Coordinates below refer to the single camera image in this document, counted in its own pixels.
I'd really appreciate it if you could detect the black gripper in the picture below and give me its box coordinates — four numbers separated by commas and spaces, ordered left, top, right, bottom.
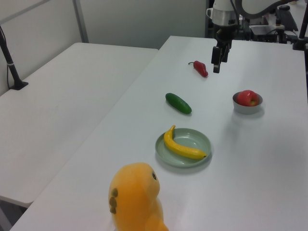
211, 24, 239, 74

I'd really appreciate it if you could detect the green cucumber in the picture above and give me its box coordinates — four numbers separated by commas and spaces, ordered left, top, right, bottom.
165, 92, 193, 115

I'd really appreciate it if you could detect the grey metal bowl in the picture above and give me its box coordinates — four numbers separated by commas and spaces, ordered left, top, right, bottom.
232, 90, 263, 115

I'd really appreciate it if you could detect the red chili pepper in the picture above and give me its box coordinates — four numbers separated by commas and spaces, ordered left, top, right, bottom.
188, 60, 209, 78

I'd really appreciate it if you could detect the red strawberry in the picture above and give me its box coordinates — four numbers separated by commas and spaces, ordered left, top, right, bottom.
237, 90, 260, 107

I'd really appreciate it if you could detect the black desk equipment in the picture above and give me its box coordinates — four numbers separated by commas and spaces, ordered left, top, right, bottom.
240, 4, 299, 44

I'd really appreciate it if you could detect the black clamp pole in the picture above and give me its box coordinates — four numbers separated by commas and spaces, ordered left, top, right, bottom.
292, 14, 308, 51

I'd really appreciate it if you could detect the pale green plate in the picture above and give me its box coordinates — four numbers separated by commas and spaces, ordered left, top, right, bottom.
154, 128, 213, 168

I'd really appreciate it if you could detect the yellow banana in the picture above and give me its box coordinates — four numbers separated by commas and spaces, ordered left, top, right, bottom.
163, 125, 207, 160

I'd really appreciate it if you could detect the orange plush toy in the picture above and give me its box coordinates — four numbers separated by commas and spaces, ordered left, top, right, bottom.
108, 162, 169, 231

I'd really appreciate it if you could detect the white side table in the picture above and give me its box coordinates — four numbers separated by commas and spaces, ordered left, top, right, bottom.
0, 42, 159, 209

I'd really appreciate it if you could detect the black camera pole with base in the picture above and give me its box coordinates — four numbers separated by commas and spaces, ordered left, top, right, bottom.
0, 25, 29, 90

